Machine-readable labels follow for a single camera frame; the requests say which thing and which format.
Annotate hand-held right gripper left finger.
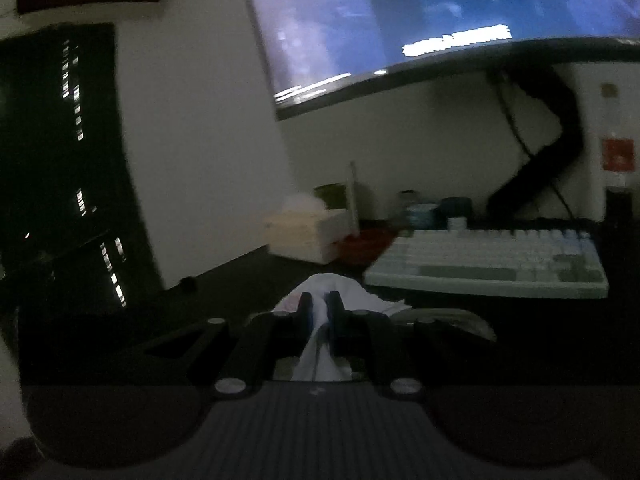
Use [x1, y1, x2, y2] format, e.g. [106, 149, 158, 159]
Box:
[131, 292, 323, 402]

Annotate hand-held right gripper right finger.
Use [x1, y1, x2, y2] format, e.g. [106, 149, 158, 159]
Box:
[325, 290, 506, 402]

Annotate white tissue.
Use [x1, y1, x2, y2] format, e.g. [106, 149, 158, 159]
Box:
[272, 274, 412, 382]

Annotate red mat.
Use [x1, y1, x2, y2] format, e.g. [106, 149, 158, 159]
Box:
[336, 230, 401, 266]

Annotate beige tissue box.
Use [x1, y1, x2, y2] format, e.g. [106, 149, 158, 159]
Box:
[264, 192, 351, 264]

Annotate clear acrylic stand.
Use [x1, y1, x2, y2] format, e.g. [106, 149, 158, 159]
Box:
[347, 161, 361, 236]

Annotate blue and white cup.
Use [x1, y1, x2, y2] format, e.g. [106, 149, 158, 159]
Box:
[406, 203, 441, 231]

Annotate small glass jar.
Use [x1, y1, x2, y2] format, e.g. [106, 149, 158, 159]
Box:
[397, 190, 418, 228]

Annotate white grey keyboard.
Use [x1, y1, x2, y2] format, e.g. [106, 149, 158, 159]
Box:
[362, 228, 610, 300]

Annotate black computer tower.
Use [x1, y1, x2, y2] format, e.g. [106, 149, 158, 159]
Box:
[0, 22, 163, 311]

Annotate plastic bottle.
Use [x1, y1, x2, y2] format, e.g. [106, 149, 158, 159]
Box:
[605, 172, 633, 226]

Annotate curved computer monitor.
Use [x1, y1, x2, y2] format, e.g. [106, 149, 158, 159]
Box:
[237, 0, 640, 122]

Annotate black cable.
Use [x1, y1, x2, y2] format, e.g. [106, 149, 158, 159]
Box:
[492, 72, 573, 218]

